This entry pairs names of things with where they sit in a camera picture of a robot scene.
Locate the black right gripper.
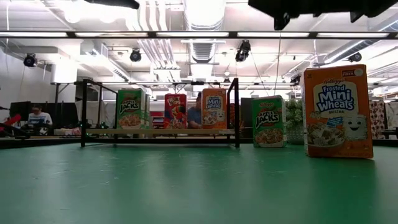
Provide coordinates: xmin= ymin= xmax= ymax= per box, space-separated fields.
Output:
xmin=248 ymin=0 xmax=365 ymax=31

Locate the orange Mini Wheats cereal box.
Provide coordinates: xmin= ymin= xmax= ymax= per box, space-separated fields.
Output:
xmin=201 ymin=88 xmax=228 ymax=130
xmin=303 ymin=64 xmax=374 ymax=159

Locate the red Froot Loops cereal box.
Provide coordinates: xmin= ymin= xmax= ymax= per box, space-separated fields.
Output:
xmin=164 ymin=93 xmax=188 ymax=129

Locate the small potted green plant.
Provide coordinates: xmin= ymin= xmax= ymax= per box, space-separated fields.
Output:
xmin=284 ymin=98 xmax=305 ymax=146

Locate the person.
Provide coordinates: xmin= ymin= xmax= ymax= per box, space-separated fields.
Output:
xmin=27 ymin=104 xmax=53 ymax=127
xmin=187 ymin=91 xmax=203 ymax=129

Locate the black partition screen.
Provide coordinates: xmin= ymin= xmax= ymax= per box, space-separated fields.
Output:
xmin=9 ymin=101 xmax=80 ymax=128

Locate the red angled bar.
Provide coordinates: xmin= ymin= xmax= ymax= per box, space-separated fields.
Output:
xmin=0 ymin=113 xmax=27 ymax=131

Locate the red floral patterned cloth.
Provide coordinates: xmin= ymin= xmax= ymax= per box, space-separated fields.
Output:
xmin=369 ymin=100 xmax=386 ymax=139

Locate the pale leaf patterned cloth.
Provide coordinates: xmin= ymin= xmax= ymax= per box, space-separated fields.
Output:
xmin=385 ymin=101 xmax=398 ymax=130

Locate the green table mat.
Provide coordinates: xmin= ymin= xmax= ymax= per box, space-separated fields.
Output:
xmin=0 ymin=142 xmax=398 ymax=224

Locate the silver ventilation duct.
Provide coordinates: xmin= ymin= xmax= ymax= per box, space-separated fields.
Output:
xmin=183 ymin=0 xmax=227 ymax=78

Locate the wooden shelf with black frame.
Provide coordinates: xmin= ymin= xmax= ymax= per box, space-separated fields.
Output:
xmin=73 ymin=77 xmax=240 ymax=149

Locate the black metal rig frame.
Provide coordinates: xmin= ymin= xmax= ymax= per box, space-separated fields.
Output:
xmin=0 ymin=29 xmax=398 ymax=149

